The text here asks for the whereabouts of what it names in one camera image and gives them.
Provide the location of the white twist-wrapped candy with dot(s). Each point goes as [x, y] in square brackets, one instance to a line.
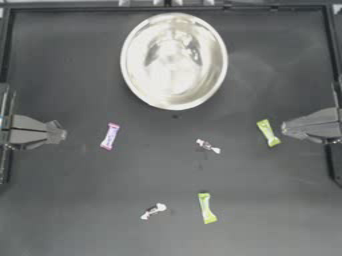
[155, 210]
[206, 144]

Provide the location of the purple candy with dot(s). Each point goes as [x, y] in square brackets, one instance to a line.
[110, 136]

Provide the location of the steel bowl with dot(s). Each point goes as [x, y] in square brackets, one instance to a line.
[174, 66]

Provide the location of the green candy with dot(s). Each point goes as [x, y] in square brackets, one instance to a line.
[208, 208]
[269, 133]

